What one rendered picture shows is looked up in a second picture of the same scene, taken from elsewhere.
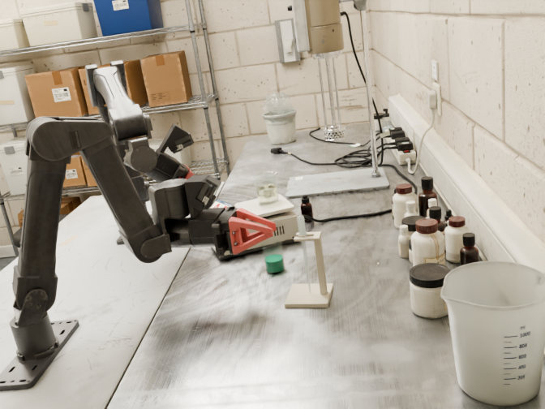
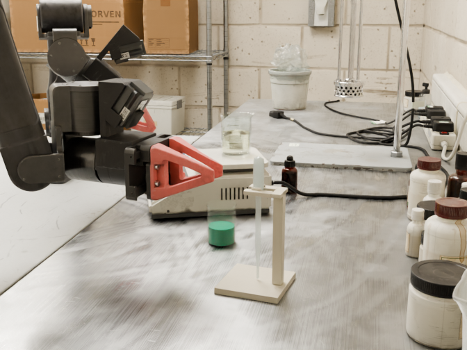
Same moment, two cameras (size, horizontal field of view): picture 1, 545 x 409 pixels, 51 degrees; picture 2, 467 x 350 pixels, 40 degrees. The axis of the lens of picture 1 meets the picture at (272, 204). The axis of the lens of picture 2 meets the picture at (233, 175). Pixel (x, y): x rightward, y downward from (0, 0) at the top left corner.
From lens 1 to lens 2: 0.29 m
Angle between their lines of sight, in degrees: 6
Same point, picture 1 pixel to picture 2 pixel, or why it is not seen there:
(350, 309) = (310, 312)
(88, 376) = not seen: outside the picture
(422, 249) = (438, 242)
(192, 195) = (107, 102)
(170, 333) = (37, 298)
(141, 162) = (62, 61)
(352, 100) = (389, 84)
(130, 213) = (11, 112)
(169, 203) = (74, 110)
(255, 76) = (276, 38)
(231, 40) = not seen: outside the picture
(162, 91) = (162, 37)
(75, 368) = not seen: outside the picture
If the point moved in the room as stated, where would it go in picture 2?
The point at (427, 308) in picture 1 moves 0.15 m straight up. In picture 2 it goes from (431, 330) to (444, 187)
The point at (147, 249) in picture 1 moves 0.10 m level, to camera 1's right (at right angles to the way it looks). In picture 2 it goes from (27, 169) to (108, 171)
